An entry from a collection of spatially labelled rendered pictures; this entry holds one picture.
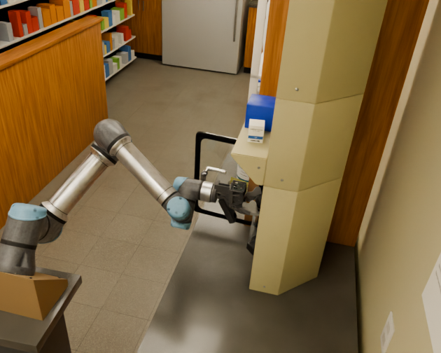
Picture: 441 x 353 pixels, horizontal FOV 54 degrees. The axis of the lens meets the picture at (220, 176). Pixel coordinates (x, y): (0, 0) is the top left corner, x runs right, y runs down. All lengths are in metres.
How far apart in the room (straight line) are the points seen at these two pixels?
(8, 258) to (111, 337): 1.29
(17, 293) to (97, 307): 1.35
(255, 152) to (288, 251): 0.39
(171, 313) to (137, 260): 1.58
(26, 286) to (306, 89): 1.06
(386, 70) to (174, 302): 1.10
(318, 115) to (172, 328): 0.85
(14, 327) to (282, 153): 1.05
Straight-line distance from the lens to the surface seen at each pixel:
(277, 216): 1.46
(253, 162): 1.36
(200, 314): 1.61
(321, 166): 1.41
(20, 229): 1.59
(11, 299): 1.66
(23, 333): 1.65
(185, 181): 1.63
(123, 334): 2.76
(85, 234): 3.43
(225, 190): 1.60
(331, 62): 1.24
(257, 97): 1.55
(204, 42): 6.48
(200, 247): 1.85
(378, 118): 1.69
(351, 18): 1.25
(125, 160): 1.55
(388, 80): 1.64
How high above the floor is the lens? 2.18
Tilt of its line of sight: 33 degrees down
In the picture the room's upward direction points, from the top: 4 degrees clockwise
